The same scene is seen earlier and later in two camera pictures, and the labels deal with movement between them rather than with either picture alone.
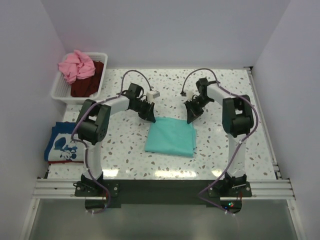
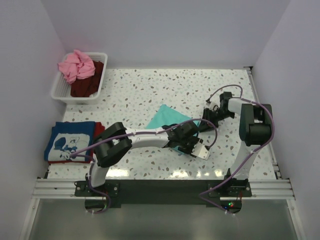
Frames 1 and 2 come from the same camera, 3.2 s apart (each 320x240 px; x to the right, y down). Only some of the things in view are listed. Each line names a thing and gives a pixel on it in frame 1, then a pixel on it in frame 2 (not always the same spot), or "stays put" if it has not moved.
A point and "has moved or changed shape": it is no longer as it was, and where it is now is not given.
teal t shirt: x=171 y=136 has moved or changed shape
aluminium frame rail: x=278 y=188 stays put
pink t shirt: x=77 y=66 stays put
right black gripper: x=192 y=113 to x=206 y=115
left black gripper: x=148 y=114 to x=194 y=140
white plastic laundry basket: x=61 y=90 stays put
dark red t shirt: x=85 y=88 stays put
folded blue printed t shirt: x=60 y=146 stays put
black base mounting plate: x=163 y=193 stays put
